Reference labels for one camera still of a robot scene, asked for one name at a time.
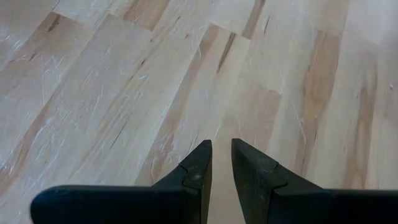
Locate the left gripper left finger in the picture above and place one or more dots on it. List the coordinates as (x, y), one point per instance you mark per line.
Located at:
(140, 203)

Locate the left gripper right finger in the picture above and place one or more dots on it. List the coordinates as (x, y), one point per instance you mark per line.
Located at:
(295, 202)

